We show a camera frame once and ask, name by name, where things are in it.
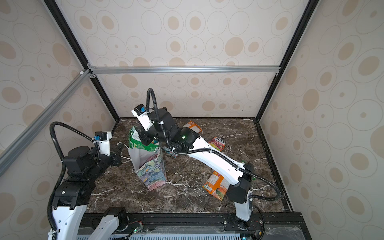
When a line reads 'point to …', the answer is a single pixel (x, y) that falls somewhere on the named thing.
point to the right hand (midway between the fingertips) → (136, 128)
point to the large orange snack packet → (217, 185)
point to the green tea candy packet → (135, 141)
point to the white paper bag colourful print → (148, 164)
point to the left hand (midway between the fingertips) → (126, 143)
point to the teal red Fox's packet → (172, 153)
